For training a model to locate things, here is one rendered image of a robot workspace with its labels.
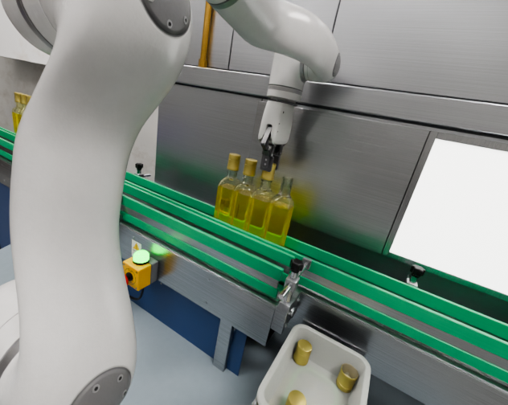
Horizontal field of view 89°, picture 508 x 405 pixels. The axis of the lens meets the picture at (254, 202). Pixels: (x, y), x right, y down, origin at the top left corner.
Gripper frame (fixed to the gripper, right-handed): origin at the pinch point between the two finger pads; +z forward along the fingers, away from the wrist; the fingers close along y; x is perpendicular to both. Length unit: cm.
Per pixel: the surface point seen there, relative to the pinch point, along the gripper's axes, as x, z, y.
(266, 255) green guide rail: 6.9, 22.9, 6.1
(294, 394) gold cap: 26, 35, 26
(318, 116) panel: 6.5, -13.7, -12.1
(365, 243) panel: 28.8, 17.4, -11.9
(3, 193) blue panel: -134, 49, 12
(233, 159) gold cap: -10.8, 1.8, 1.1
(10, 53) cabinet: -343, -22, -78
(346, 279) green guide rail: 27.3, 21.2, 4.3
